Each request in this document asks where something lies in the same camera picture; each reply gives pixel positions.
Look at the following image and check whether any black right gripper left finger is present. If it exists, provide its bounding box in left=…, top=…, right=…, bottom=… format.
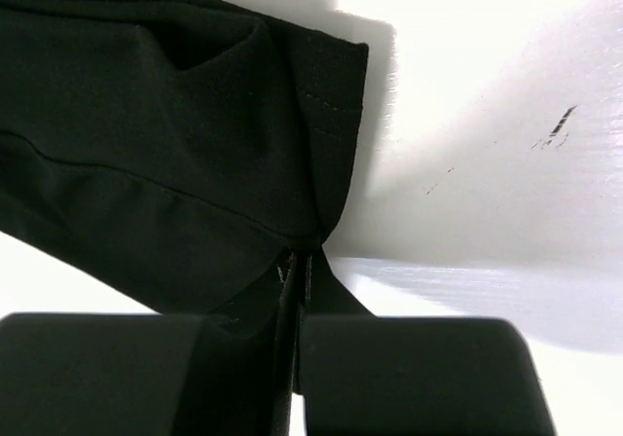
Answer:
left=1, top=313, right=204, bottom=435

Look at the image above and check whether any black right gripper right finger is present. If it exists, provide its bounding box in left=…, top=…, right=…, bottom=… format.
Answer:
left=296, top=251, right=555, bottom=435

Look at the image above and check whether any black skirt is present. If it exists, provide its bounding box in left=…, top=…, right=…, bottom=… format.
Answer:
left=1, top=0, right=369, bottom=435

